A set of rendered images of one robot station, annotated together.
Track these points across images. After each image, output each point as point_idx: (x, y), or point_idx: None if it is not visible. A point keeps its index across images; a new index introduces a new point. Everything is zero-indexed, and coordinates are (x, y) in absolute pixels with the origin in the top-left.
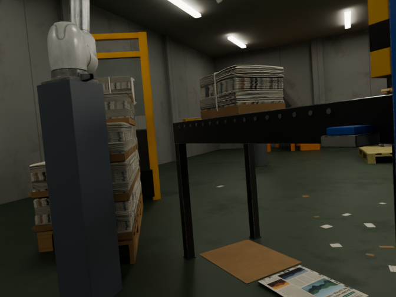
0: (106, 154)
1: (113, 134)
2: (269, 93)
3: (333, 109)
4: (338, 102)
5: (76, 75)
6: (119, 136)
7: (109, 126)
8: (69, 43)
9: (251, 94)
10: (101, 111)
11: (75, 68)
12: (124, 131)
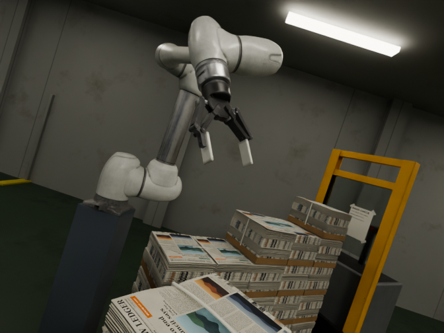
0: (92, 284)
1: (163, 267)
2: None
3: None
4: None
5: (96, 201)
6: (164, 273)
7: (164, 258)
8: (104, 173)
9: None
10: (104, 242)
11: (99, 195)
12: (179, 271)
